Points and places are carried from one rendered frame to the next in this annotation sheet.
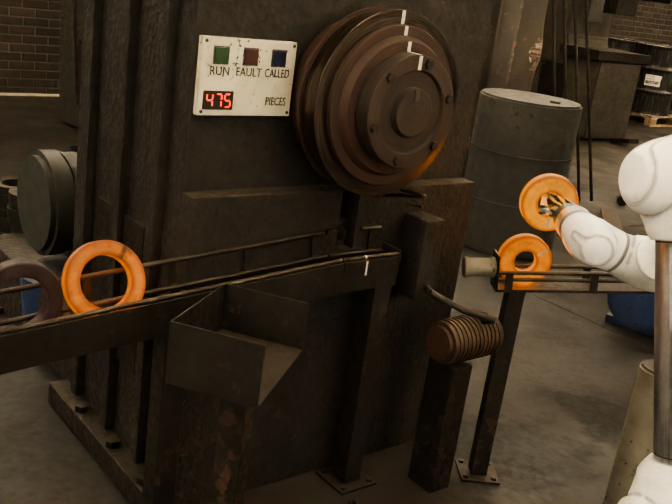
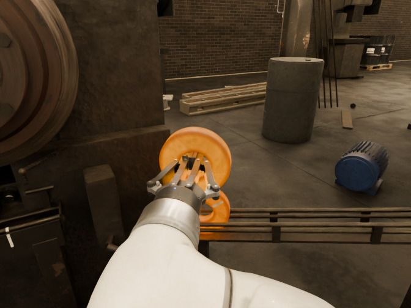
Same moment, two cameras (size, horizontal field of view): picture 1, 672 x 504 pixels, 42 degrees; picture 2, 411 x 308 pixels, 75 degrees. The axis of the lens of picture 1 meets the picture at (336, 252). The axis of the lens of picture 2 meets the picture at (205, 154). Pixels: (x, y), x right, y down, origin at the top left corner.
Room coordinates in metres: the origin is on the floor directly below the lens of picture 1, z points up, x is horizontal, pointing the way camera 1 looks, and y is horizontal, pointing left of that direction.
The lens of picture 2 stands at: (1.80, -0.68, 1.17)
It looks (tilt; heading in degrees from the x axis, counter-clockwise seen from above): 25 degrees down; 13
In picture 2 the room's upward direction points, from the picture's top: straight up
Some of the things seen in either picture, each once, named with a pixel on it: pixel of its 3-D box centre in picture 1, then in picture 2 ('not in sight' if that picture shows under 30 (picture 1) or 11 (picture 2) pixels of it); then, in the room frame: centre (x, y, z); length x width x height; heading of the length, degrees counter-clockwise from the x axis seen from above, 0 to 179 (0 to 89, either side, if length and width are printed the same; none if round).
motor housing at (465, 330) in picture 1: (452, 400); not in sight; (2.35, -0.40, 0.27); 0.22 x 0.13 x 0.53; 130
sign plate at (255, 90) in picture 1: (246, 77); not in sight; (2.10, 0.27, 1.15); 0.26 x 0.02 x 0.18; 130
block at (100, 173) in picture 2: (417, 255); (104, 205); (2.40, -0.23, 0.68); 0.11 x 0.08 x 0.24; 40
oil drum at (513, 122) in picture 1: (516, 171); (290, 98); (5.04, -0.97, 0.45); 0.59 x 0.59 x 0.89
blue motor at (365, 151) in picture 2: (651, 290); (364, 164); (4.00, -1.52, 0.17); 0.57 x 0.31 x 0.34; 150
